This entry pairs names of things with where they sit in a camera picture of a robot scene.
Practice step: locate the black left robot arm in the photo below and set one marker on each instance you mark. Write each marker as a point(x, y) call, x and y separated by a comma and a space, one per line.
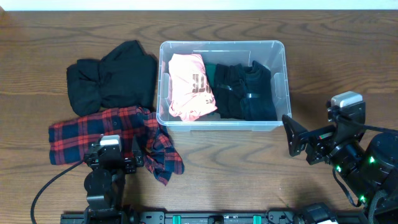
point(105, 183)

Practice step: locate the clear plastic storage bin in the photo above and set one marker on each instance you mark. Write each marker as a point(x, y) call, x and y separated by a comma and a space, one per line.
point(269, 53)

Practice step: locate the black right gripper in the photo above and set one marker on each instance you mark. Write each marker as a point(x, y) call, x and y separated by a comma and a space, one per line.
point(328, 140)

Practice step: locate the green garment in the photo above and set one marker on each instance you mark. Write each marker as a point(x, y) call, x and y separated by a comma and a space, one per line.
point(210, 73)

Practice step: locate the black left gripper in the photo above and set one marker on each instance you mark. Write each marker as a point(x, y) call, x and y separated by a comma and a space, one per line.
point(129, 166)

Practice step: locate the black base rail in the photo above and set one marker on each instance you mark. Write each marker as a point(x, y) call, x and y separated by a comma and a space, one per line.
point(158, 217)

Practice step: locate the dark teal garment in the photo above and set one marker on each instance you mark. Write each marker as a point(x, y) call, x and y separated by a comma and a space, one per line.
point(257, 103)

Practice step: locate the pink printed t-shirt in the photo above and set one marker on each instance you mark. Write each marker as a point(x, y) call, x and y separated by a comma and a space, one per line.
point(191, 95)

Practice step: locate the black folded garment in bin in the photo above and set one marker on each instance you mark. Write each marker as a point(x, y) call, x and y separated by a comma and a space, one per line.
point(228, 90)

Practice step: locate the red plaid flannel shirt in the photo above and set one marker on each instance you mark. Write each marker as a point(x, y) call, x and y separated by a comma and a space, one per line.
point(71, 140)

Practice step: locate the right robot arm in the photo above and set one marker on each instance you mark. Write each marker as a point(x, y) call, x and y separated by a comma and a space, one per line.
point(363, 158)

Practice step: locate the black folded garment on table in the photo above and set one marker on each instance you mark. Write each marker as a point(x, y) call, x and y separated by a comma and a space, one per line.
point(125, 77)

